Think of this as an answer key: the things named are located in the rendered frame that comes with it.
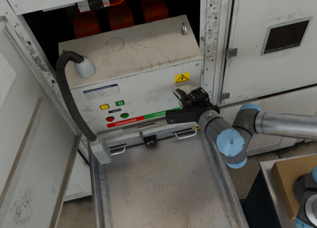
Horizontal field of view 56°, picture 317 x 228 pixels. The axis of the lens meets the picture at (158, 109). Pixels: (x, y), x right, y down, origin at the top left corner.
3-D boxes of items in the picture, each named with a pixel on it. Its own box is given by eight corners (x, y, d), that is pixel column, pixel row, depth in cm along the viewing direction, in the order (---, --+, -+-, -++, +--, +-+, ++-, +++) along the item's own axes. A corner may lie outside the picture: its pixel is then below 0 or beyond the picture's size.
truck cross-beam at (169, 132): (204, 128, 145) (204, 122, 140) (95, 154, 143) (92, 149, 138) (201, 119, 148) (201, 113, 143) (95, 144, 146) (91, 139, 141)
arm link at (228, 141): (229, 163, 89) (221, 149, 83) (208, 140, 97) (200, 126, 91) (249, 147, 89) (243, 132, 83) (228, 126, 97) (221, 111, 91)
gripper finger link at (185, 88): (184, 83, 113) (196, 95, 106) (170, 89, 112) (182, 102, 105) (182, 76, 111) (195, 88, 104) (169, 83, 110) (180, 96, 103)
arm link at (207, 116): (205, 139, 96) (202, 122, 90) (197, 130, 99) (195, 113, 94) (224, 128, 97) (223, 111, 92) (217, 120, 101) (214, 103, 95)
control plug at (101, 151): (112, 162, 131) (102, 147, 116) (101, 164, 131) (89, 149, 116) (109, 146, 135) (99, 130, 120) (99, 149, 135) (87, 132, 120)
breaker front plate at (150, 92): (198, 124, 141) (203, 61, 100) (99, 148, 140) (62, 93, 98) (197, 122, 142) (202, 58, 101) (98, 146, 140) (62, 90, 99)
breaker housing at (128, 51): (199, 122, 142) (204, 56, 100) (97, 147, 140) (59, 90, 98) (173, 46, 168) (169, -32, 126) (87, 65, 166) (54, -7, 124)
